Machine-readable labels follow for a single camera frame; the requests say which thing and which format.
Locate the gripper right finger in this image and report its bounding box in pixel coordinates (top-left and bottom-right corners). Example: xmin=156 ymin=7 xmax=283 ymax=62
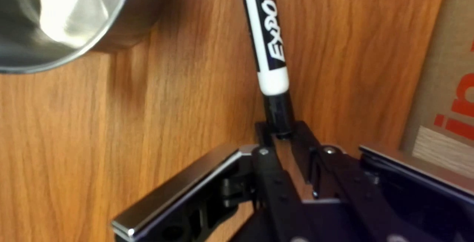
xmin=291 ymin=120 xmax=474 ymax=242

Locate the black and white marker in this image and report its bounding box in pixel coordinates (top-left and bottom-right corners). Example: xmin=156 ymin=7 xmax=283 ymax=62
xmin=239 ymin=0 xmax=297 ymax=139

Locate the stainless steel pot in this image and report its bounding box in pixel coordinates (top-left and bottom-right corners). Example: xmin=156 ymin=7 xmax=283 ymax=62
xmin=0 ymin=0 xmax=171 ymax=74

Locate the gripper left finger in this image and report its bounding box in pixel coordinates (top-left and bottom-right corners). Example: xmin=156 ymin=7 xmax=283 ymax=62
xmin=112 ymin=122 xmax=301 ymax=242

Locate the cardboard box with red print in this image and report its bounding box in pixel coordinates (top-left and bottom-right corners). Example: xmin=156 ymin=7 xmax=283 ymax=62
xmin=399 ymin=0 xmax=474 ymax=180

